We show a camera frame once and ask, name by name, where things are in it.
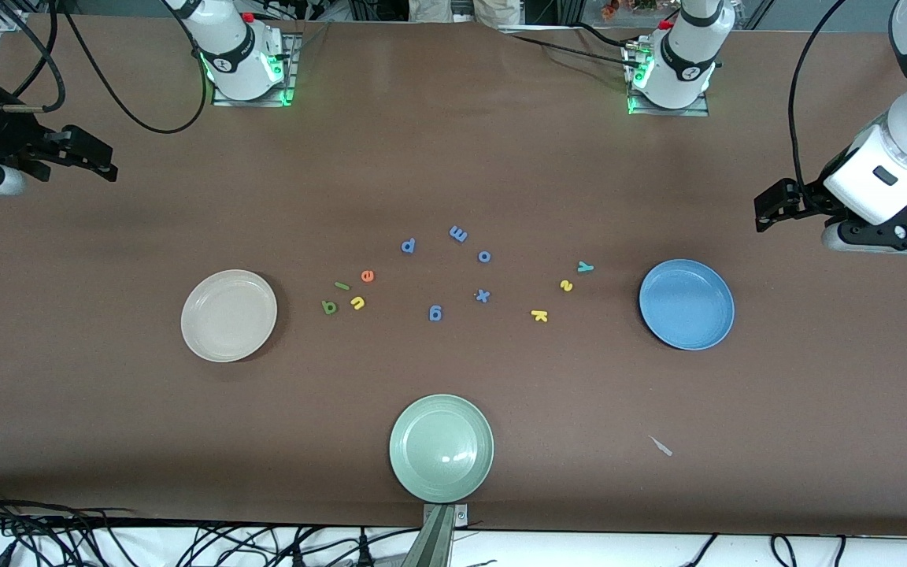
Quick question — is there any blue round plate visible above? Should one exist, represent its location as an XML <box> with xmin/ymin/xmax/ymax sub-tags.
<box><xmin>639</xmin><ymin>258</ymin><xmax>735</xmax><ymax>351</ymax></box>

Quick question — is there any beige round plate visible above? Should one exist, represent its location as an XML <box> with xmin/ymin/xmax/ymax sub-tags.
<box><xmin>180</xmin><ymin>269</ymin><xmax>279</xmax><ymax>364</ymax></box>

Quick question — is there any person in beige trousers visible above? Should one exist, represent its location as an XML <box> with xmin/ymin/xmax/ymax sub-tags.
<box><xmin>408</xmin><ymin>0</ymin><xmax>522</xmax><ymax>29</ymax></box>

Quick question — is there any green round plate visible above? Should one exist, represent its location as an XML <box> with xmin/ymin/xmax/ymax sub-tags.
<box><xmin>389</xmin><ymin>394</ymin><xmax>495</xmax><ymax>504</ymax></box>

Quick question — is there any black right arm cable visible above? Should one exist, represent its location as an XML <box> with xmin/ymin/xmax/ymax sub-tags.
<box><xmin>0</xmin><ymin>0</ymin><xmax>210</xmax><ymax>135</ymax></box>

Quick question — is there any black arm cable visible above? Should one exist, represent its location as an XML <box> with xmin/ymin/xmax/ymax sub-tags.
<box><xmin>0</xmin><ymin>0</ymin><xmax>210</xmax><ymax>135</ymax></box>
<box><xmin>787</xmin><ymin>0</ymin><xmax>852</xmax><ymax>190</ymax></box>

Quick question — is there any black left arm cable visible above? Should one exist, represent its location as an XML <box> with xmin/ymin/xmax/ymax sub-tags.
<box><xmin>787</xmin><ymin>0</ymin><xmax>852</xmax><ymax>190</ymax></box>

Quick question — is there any aluminium frame rail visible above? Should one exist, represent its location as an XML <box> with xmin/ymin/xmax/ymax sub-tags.
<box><xmin>0</xmin><ymin>8</ymin><xmax>29</xmax><ymax>80</ymax></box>

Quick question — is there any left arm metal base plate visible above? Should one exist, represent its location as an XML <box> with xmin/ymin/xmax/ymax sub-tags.
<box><xmin>624</xmin><ymin>39</ymin><xmax>711</xmax><ymax>118</ymax></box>

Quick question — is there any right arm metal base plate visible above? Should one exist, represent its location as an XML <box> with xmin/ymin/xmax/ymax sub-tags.
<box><xmin>212</xmin><ymin>31</ymin><xmax>302</xmax><ymax>108</ymax></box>

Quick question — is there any black cable on tabletop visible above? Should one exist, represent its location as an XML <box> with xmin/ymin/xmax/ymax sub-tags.
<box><xmin>501</xmin><ymin>26</ymin><xmax>637</xmax><ymax>70</ymax></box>

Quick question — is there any black floor cable tangle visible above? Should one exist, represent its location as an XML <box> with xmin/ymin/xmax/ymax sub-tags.
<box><xmin>0</xmin><ymin>482</ymin><xmax>423</xmax><ymax>567</ymax></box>

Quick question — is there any metal camera post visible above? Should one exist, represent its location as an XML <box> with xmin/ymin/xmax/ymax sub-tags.
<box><xmin>400</xmin><ymin>504</ymin><xmax>470</xmax><ymax>567</ymax></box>

